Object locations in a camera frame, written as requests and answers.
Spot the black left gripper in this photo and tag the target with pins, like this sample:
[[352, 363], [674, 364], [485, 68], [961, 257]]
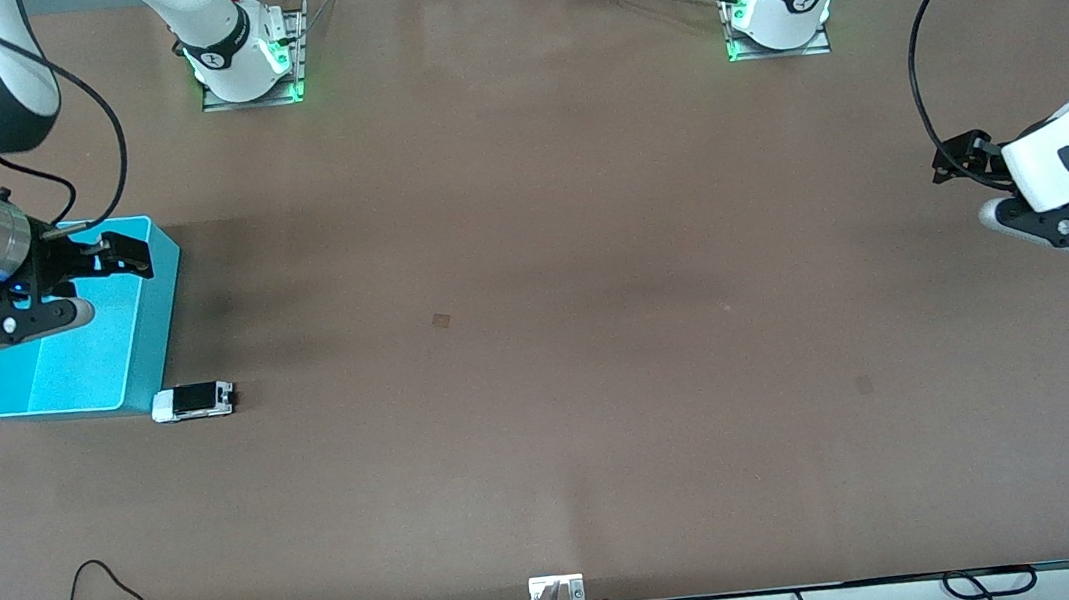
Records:
[[969, 158]]

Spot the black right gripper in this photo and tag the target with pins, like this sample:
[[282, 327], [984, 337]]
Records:
[[52, 262]]

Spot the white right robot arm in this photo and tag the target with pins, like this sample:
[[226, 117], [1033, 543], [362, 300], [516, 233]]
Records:
[[217, 34]]

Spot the turquoise plastic bin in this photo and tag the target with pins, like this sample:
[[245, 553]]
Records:
[[79, 362]]

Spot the brown tape patch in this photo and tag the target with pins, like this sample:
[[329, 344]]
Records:
[[441, 321]]

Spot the white mounting plate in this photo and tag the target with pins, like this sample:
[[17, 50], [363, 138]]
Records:
[[573, 592]]

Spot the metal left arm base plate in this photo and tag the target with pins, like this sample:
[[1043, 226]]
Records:
[[818, 48]]

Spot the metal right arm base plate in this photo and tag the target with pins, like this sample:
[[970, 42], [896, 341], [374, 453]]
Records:
[[299, 85]]

